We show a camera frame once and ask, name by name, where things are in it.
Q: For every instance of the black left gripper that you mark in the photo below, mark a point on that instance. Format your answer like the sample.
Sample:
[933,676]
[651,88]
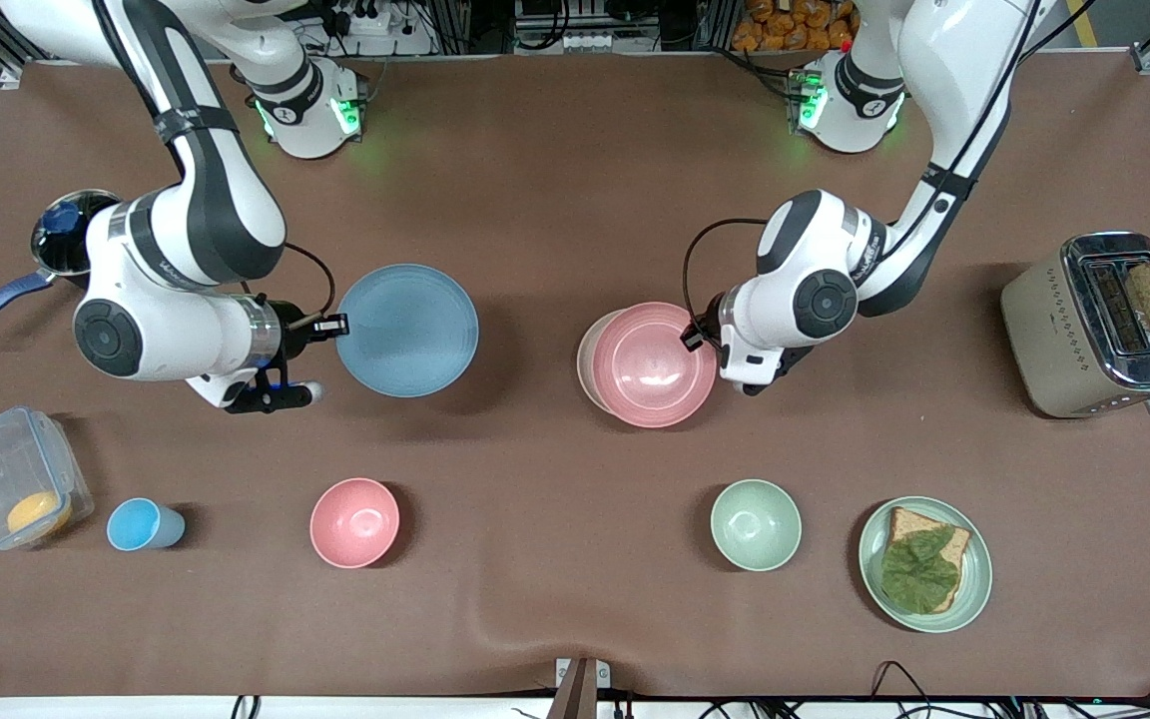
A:
[708,327]

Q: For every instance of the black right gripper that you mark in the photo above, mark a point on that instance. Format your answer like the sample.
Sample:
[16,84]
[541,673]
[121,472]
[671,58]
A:
[291,330]

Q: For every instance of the pink plate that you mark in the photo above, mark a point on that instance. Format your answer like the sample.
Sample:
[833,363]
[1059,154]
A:
[655,364]

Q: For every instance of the blue plate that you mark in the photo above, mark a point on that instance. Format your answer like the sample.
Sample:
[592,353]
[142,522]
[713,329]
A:
[407,330]

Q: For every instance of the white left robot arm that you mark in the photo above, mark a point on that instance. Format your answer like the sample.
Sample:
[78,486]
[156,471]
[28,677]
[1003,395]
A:
[835,250]

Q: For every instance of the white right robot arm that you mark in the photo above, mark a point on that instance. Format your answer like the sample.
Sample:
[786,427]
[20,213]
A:
[226,200]

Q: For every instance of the beige plate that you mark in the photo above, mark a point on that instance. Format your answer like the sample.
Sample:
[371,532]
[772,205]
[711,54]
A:
[585,364]

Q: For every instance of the green bowl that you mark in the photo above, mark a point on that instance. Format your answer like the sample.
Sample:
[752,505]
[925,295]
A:
[755,524]

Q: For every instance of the pink bowl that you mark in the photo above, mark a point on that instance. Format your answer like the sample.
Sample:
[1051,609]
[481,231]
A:
[355,522]

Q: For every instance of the blue cup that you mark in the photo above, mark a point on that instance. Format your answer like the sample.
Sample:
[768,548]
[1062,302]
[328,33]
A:
[136,524]

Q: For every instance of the brown bread slice under lettuce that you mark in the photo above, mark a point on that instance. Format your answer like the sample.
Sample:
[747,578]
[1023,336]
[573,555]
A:
[909,521]

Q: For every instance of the dark blue round item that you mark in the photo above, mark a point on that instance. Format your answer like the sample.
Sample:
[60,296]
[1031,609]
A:
[64,217]

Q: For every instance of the white power strip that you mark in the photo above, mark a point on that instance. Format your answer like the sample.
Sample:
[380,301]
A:
[370,22]

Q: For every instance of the green lettuce leaf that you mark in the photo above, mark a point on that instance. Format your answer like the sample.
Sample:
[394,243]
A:
[919,569]

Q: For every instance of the orange yellow fruit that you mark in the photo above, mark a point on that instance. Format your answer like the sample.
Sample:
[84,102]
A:
[39,513]

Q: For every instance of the beige chrome two-slot toaster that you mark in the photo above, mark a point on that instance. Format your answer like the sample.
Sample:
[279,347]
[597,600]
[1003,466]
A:
[1054,330]

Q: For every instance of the green plate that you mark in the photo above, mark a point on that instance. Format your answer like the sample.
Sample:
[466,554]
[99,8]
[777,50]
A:
[976,569]

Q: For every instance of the metal table edge clamp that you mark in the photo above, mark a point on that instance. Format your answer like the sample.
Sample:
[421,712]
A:
[582,689]

